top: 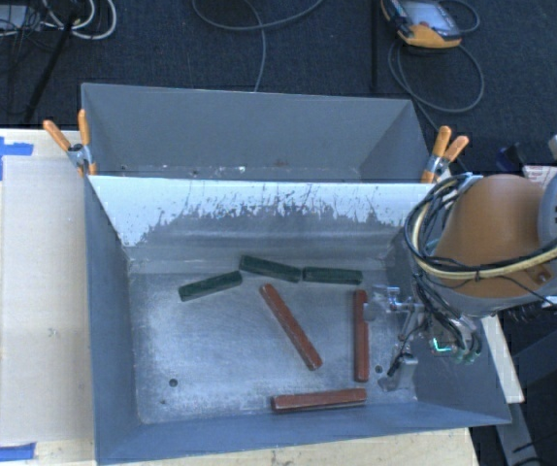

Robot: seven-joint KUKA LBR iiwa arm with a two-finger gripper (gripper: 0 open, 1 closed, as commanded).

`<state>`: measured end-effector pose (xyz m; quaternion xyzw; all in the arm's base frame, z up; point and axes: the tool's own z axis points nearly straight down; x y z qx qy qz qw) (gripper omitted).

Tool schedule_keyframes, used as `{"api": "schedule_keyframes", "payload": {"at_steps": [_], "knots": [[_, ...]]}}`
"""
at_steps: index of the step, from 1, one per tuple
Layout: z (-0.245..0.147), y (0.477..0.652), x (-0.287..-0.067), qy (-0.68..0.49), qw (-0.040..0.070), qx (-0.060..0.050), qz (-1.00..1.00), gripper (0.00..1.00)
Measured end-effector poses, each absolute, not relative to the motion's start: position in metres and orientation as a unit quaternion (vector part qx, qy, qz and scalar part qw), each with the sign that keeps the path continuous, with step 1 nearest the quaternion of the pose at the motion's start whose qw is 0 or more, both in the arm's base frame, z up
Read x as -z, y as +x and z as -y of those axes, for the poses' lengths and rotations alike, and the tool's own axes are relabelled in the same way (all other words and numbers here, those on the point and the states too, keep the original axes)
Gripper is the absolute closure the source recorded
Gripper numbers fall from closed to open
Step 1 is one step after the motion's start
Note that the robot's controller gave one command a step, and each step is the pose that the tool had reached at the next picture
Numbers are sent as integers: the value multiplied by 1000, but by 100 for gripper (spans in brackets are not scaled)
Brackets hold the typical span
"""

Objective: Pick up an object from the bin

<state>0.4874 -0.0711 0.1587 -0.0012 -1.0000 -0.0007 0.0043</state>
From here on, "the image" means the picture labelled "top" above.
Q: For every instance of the pale flat board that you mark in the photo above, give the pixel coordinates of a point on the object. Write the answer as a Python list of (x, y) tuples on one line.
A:
[(45, 284)]

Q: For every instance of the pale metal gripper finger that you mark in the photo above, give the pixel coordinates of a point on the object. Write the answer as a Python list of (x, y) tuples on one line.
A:
[(401, 373), (389, 302)]

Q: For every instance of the dark green flat block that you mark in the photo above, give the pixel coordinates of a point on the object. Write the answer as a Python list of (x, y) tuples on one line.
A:
[(332, 276), (210, 286), (270, 268)]

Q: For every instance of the red-brown flat block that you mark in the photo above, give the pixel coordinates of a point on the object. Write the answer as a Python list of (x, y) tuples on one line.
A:
[(319, 400), (361, 338), (290, 326)]

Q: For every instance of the grey metal bin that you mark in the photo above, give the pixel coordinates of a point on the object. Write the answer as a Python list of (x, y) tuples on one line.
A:
[(220, 338)]

